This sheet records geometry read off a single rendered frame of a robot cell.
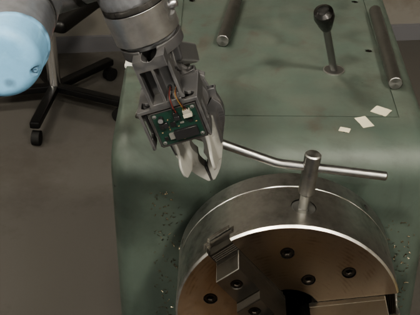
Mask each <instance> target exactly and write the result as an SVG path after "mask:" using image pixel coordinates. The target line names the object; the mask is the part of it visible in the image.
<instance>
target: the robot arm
mask: <svg viewBox="0 0 420 315"><path fill-rule="evenodd" d="M95 1H97V3H98V4H99V7H100V9H101V11H102V13H103V16H104V19H105V21H106V24H107V26H108V28H109V30H110V32H111V34H112V37H113V39H114V42H115V43H116V46H117V47H119V48H120V49H121V52H122V54H123V56H124V58H125V60H126V61H127V62H130V63H132V66H133V68H134V71H135V73H136V76H137V78H138V80H139V82H140V85H141V93H140V98H139V105H138V109H137V115H138V117H139V120H140V122H141V124H142V126H143V128H144V130H145V133H146V135H147V138H148V139H149V142H150V144H151V146H152V149H153V151H155V150H156V146H157V141H158V140H159V142H160V144H161V147H163V148H165V147H168V146H170V147H171V149H172V151H173V152H174V154H175V156H176V157H177V158H178V161H179V168H180V170H181V172H182V175H183V176H184V177H185V178H188V177H189V175H190V173H191V172H193V173H194V174H196V175H198V176H199V177H201V178H203V179H205V180H207V181H211V180H214V179H216V176H217V175H218V172H219V170H220V167H221V160H222V153H223V134H224V123H225V109H224V104H223V101H222V99H221V98H220V96H219V94H218V93H217V91H216V85H215V84H212V85H208V82H207V81H206V80H205V72H204V71H202V70H199V69H196V67H195V65H194V64H193V65H191V66H190V64H192V63H197V62H198V61H199V55H198V50H197V47H196V44H194V43H192V42H186V41H183V38H184V34H183V32H182V29H181V27H180V25H179V18H178V15H177V13H176V10H175V7H177V6H178V0H0V96H14V95H17V94H20V93H22V92H24V91H26V90H27V89H29V88H30V87H31V86H32V85H33V84H34V83H35V82H36V81H37V79H38V77H39V76H40V74H41V71H42V70H43V67H44V66H45V64H46V62H47V60H48V58H49V54H50V50H51V40H52V37H53V33H54V30H55V27H56V23H57V21H58V17H59V14H62V13H66V12H68V11H72V10H74V9H77V8H81V7H83V6H87V5H88V4H89V3H93V2H95ZM147 115H148V117H149V119H148V117H147ZM144 120H145V121H146V123H147V126H148V128H149V130H150V132H151V135H150V133H149V131H148V129H147V127H146V124H145V122H144ZM157 138H158V140H157ZM197 138H201V140H202V141H203V143H204V154H205V155H206V156H207V161H206V160H204V159H203V158H202V157H201V156H200V154H199V151H198V147H197V146H196V145H195V144H194V143H193V142H192V140H193V139H197Z"/></svg>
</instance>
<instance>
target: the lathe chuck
mask: <svg viewBox="0 0 420 315"><path fill-rule="evenodd" d="M298 189H299V188H298V187H272V188H267V189H260V190H257V191H253V192H249V193H246V194H243V195H240V196H238V197H235V198H233V199H230V200H228V201H226V202H225V203H223V204H221V205H220V206H218V207H217V208H215V209H213V210H212V211H211V212H210V213H208V214H207V215H206V216H204V217H203V218H202V219H201V220H200V221H199V222H198V223H197V225H196V226H195V227H194V229H193V230H192V231H191V233H190V234H189V236H188V237H187V239H186V241H185V243H184V246H183V248H182V251H181V255H180V258H179V267H178V276H177V293H176V315H239V314H238V313H237V302H236V301H235V300H234V299H233V298H232V297H231V296H230V295H229V294H228V293H227V292H226V291H225V290H224V289H223V288H222V287H220V286H219V285H218V284H217V283H216V263H217V262H216V261H215V260H214V259H213V258H212V257H211V256H210V250H209V249H208V248H207V246H208V245H210V242H211V241H213V240H214V239H216V238H218V237H219V236H221V235H222V234H224V233H226V232H227V231H229V230H230V229H232V230H234V232H233V233H231V234H229V238H230V240H231V242H232V243H233V244H234V245H235V246H236V247H237V248H238V249H239V250H240V251H241V252H242V253H243V254H244V255H245V256H246V257H247V258H248V259H250V260H251V261H252V262H253V263H254V264H255V265H256V266H257V267H258V268H259V269H260V270H261V271H262V272H263V273H264V274H265V275H266V276H267V277H268V278H269V279H270V280H271V281H272V282H273V283H274V284H275V285H276V286H277V287H278V288H279V289H280V290H285V289H292V290H297V291H301V292H299V293H297V294H293V295H290V296H285V298H286V314H287V315H310V310H309V303H312V301H311V297H312V298H314V299H315V301H317V302H318V301H330V300H337V299H348V298H360V297H366V296H378V295H385V294H395V296H396V314H394V313H393V314H392V313H391V314H389V315H400V310H399V308H398V300H397V296H398V292H399V289H398V284H397V281H396V276H395V272H394V268H393V262H392V259H391V254H390V251H389V247H388V244H387V241H386V239H385V237H384V235H383V233H382V232H381V230H380V229H379V227H378V226H377V224H376V223H375V222H374V221H373V220H372V219H371V218H370V217H369V216H368V215H367V214H366V213H365V212H364V211H362V210H361V209H359V208H358V207H357V206H355V205H354V204H352V203H350V202H349V201H347V200H345V199H343V198H341V197H338V196H335V195H333V194H330V193H328V192H324V191H319V190H315V192H314V195H313V196H311V198H310V203H311V204H313V205H314V207H315V208H316V211H315V212H314V213H312V214H301V213H298V212H296V211H294V210H293V209H292V207H291V204H292V203H293V202H295V201H299V199H300V194H299V192H298Z"/></svg>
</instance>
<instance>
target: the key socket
mask: <svg viewBox="0 0 420 315"><path fill-rule="evenodd" d="M298 204H299V201H295V202H293V203H292V204H291V207H292V209H293V210H294V211H296V212H298V213H301V214H312V213H314V212H315V211H316V208H315V207H314V205H313V204H311V203H309V211H303V210H298Z"/></svg>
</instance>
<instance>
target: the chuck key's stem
mask: <svg viewBox="0 0 420 315"><path fill-rule="evenodd" d="M320 163H321V154H320V153H319V152H318V151H315V150H308V151H306V152H305V154H304V161H303V164H304V170H303V171H301V178H300V182H299V189H298V192H299V194H300V199H299V204H298V210H303V211H309V202H310V198H311V196H313V195H314V192H315V188H316V183H317V179H318V169H319V166H320Z"/></svg>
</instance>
